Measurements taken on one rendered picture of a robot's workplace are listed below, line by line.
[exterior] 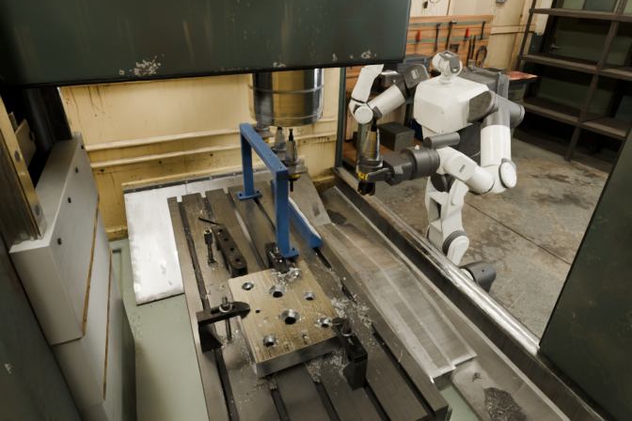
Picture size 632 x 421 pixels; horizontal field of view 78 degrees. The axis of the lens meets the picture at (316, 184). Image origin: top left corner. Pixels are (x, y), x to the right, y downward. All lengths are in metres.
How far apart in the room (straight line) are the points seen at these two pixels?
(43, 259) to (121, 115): 1.26
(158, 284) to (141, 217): 0.34
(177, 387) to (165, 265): 0.53
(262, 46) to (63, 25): 0.27
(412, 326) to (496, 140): 0.67
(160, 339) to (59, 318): 0.86
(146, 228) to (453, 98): 1.37
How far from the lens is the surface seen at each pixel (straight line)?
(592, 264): 1.16
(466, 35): 4.90
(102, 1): 0.64
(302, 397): 1.00
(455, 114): 1.53
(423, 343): 1.38
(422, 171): 1.05
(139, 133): 1.87
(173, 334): 1.55
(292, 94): 0.76
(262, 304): 1.06
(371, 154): 0.96
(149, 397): 1.42
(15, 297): 0.65
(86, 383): 0.83
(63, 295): 0.69
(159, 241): 1.80
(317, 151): 2.11
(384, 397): 1.02
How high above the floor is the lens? 1.74
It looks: 28 degrees down
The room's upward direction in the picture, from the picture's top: 1 degrees clockwise
